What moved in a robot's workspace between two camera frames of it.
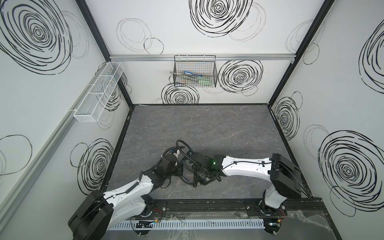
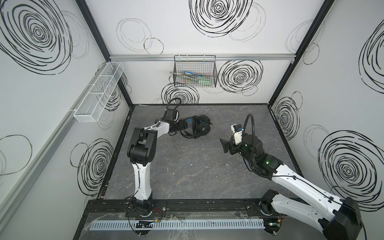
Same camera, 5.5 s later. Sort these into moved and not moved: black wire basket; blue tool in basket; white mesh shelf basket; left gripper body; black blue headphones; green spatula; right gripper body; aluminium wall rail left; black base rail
Moved: black blue headphones; left gripper body; right gripper body
Not moved: blue tool in basket; white mesh shelf basket; black wire basket; green spatula; aluminium wall rail left; black base rail
